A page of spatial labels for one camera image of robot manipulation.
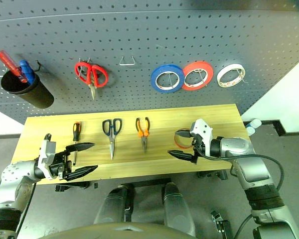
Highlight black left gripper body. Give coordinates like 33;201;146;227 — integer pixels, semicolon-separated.
49;150;73;181

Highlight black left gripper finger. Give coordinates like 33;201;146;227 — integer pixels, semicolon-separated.
64;142;96;153
66;164;99;181

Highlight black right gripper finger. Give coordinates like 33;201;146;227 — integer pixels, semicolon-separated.
167;149;197;162
175;129;192;138

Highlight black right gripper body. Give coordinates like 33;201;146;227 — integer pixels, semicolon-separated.
189;135;205;165

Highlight dark blue handled scissors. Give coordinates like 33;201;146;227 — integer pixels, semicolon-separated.
102;118;123;160

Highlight grey pegboard panel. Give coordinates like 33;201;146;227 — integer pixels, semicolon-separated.
0;0;299;125

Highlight orange black screwdriver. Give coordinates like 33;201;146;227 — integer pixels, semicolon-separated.
72;120;83;166

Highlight dark rounded silver shape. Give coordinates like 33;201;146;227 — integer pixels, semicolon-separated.
162;182;197;238
93;186;136;225

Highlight blue tape roll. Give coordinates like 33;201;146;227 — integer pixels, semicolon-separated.
150;64;186;94

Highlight white plastic bottles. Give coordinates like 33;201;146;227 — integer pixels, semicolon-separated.
245;119;263;136

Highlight red tape roll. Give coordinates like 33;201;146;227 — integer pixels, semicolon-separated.
181;60;214;91

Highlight white tape roll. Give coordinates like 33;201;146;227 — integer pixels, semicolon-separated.
216;63;246;89

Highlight black cup holder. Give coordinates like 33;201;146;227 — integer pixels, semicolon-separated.
0;69;55;110

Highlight black clamp device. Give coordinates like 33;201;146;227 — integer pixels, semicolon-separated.
210;210;232;239

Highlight thin red tape ring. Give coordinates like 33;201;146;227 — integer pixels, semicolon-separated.
174;127;193;149

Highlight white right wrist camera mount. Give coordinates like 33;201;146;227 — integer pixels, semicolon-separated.
189;119;213;158

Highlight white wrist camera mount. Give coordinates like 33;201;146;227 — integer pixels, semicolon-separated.
36;133;57;180
189;119;213;158

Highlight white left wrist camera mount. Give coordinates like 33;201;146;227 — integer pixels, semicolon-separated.
36;133;57;180

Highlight orange handled pliers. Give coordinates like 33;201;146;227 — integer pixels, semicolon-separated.
135;117;150;153

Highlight black table frame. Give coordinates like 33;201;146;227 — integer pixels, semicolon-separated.
54;170;229;193

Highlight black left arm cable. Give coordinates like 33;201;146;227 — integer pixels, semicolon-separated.
14;182;37;236

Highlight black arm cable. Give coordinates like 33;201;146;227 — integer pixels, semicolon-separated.
194;145;285;239
14;182;37;236

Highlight red handled scissors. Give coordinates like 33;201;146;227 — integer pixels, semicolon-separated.
74;60;109;101

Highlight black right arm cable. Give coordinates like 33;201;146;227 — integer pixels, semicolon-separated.
194;145;285;239

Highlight triangular metal wire hook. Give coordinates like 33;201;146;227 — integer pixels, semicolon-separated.
119;55;136;66

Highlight blue handled screwdriver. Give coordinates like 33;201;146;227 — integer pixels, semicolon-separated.
19;59;36;86

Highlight red handled screwdriver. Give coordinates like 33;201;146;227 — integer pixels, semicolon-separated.
0;50;25;82

